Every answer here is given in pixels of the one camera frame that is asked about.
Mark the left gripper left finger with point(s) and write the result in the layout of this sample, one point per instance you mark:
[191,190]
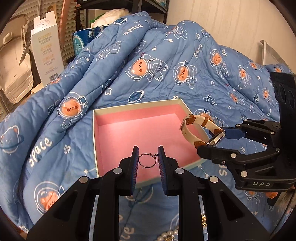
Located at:
[70,217]

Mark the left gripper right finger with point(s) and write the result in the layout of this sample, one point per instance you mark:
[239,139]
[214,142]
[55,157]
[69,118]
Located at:
[227,218]

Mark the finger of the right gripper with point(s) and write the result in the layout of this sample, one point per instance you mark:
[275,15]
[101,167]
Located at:
[259,161]
[256,130]

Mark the white leather strap watch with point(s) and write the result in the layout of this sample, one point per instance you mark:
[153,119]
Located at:
[201,131]

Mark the pink lined jewelry box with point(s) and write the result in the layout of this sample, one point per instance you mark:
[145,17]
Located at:
[148,125]

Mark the beige baby high chair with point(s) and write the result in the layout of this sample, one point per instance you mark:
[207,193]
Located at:
[16,74]

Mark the black metal shelf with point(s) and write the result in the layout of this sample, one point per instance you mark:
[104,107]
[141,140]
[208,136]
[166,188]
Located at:
[155,7]

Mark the white pillow stuffing bag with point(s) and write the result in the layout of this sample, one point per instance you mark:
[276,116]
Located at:
[108,17]

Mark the blue printed package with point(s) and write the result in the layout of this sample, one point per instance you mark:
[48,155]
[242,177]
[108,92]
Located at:
[82,38]

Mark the white tall cardboard box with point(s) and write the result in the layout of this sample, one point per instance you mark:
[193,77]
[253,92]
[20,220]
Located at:
[46,48]

